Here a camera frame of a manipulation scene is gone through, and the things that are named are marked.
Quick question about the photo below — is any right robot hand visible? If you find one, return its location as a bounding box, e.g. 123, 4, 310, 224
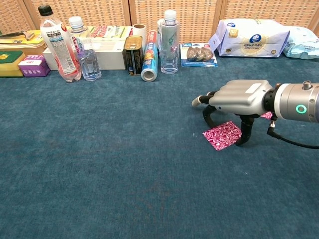
191, 79, 274, 147

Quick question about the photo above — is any blue hooks blister pack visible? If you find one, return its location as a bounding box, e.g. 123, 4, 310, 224
180, 43, 219, 68

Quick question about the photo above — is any white tissue pack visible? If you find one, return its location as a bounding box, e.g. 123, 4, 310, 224
208, 17, 291, 58

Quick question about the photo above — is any light blue wet wipes pack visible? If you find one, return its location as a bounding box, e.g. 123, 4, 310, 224
282, 24, 319, 60

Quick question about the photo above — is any tall clear bottle white cap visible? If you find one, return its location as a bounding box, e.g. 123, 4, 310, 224
159, 9, 180, 75

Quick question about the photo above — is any bamboo folding screen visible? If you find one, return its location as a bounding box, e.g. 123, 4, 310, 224
0, 0, 319, 44

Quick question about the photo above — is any blue plastic wrap roll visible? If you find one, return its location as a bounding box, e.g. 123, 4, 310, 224
140, 29, 160, 82

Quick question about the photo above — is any black gold tin can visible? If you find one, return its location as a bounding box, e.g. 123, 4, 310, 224
122, 35, 144, 76

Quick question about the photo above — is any white paper roll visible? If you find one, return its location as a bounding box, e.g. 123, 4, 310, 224
132, 23, 147, 50

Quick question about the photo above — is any long white carton box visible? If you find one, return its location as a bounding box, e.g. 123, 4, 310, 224
42, 41, 127, 71

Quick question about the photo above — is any small clear water bottle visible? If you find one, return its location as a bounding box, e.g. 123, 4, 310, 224
68, 16, 102, 82

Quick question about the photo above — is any blue felt table mat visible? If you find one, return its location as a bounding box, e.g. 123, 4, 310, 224
0, 53, 319, 239

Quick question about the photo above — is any pink drink bottle black cap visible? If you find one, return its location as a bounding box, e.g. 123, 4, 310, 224
37, 4, 82, 83

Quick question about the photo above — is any small purple box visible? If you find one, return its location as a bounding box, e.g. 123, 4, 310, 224
17, 54, 51, 78

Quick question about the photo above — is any brown cardboard box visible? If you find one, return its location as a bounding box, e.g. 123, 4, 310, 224
22, 44, 48, 57

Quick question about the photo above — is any yellow razor blister pack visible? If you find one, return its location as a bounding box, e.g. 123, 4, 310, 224
0, 29, 47, 50

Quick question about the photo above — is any dark green small box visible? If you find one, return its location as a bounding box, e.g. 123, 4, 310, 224
0, 50, 25, 78

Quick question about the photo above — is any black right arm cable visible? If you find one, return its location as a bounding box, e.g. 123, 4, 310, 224
266, 120, 319, 149

